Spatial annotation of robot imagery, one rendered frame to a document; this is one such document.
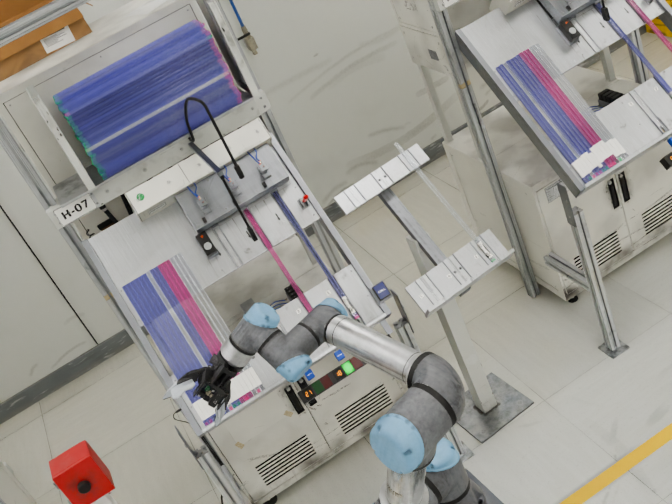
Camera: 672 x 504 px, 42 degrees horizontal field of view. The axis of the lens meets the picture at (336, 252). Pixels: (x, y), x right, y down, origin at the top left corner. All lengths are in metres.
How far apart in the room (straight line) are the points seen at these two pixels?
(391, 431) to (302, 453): 1.57
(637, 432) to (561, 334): 0.59
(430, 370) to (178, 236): 1.23
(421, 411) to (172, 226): 1.32
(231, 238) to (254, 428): 0.73
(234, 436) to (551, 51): 1.74
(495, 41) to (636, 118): 0.55
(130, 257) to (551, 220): 1.56
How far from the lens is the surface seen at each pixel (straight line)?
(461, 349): 3.10
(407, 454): 1.74
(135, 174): 2.80
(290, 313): 2.72
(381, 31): 4.66
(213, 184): 2.78
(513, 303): 3.75
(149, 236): 2.81
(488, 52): 3.13
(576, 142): 3.03
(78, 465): 2.80
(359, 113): 4.69
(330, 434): 3.28
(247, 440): 3.15
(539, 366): 3.43
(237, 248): 2.77
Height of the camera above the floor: 2.32
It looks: 31 degrees down
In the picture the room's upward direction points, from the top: 25 degrees counter-clockwise
